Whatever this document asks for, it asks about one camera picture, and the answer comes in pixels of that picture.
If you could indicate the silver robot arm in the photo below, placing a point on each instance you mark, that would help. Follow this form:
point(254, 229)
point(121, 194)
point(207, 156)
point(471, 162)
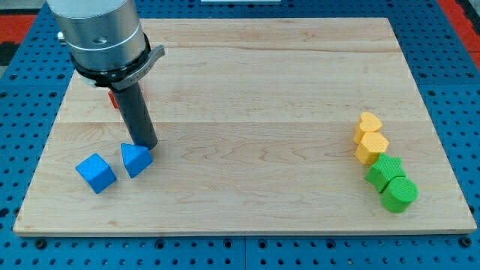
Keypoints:
point(106, 40)

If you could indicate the blue triangle block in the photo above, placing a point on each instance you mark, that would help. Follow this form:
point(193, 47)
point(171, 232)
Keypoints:
point(136, 158)

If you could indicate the yellow heart block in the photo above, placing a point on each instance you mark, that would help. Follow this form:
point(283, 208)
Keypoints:
point(367, 122)

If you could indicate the wooden board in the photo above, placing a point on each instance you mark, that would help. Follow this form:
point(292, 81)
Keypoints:
point(255, 121)

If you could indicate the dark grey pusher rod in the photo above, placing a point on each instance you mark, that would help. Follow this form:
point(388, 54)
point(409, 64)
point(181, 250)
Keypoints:
point(133, 109)

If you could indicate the yellow hexagon block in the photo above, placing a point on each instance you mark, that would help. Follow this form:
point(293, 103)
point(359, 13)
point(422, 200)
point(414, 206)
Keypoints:
point(371, 145)

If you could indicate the red block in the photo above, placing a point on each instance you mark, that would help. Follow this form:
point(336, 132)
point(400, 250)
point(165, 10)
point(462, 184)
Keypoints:
point(112, 100)

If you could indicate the blue cube block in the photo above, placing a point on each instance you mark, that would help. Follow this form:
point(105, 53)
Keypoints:
point(96, 172)

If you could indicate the green cylinder block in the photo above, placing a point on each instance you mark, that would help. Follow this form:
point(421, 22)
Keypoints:
point(399, 194)

